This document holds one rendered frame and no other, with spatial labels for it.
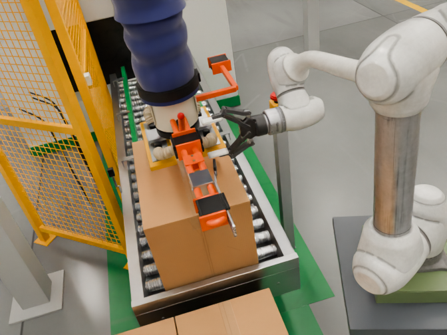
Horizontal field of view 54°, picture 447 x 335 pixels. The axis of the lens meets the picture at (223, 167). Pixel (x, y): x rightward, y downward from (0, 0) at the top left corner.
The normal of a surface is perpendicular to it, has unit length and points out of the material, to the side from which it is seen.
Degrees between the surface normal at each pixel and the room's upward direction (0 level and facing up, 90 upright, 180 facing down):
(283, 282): 90
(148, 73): 74
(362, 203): 0
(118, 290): 0
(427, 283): 0
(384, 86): 83
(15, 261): 90
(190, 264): 90
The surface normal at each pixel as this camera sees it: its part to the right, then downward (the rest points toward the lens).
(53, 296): -0.14, -0.78
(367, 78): -0.72, 0.42
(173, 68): 0.48, 0.25
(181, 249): 0.24, 0.57
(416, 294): -0.08, 0.62
